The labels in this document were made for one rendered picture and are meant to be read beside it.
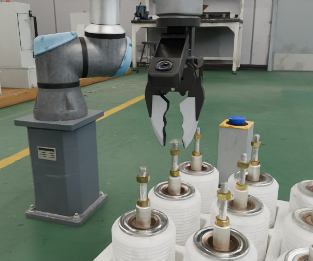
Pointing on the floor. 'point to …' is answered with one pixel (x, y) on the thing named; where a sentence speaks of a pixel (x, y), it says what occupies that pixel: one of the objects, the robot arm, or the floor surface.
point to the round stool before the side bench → (150, 53)
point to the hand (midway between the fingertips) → (173, 140)
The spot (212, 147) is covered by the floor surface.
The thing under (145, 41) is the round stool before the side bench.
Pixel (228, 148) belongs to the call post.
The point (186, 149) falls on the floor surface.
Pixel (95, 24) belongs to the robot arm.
